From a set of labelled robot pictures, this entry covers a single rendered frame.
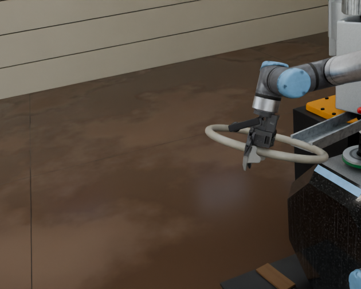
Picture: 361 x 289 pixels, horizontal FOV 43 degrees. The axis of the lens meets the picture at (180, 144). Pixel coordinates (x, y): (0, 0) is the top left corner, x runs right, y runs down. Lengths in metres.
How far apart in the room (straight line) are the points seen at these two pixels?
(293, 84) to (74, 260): 2.39
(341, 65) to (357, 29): 0.74
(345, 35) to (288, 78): 0.79
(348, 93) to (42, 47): 6.19
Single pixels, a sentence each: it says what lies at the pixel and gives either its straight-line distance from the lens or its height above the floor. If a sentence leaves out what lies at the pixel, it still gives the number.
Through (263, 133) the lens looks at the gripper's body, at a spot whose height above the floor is 1.34.
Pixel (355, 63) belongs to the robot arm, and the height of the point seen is 1.61.
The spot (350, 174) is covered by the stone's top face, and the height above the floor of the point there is 0.84.
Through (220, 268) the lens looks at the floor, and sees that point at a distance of 3.08.
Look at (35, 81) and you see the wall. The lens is 7.92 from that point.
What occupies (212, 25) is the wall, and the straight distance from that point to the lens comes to 8.34.
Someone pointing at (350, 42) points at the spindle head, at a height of 1.47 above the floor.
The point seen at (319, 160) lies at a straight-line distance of 1.70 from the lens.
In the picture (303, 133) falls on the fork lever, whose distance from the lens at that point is 2.07.
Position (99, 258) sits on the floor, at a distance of 3.37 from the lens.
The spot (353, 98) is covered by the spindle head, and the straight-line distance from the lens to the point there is 2.21.
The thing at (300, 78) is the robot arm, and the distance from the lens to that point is 1.43.
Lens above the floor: 1.97
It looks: 24 degrees down
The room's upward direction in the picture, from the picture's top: 8 degrees counter-clockwise
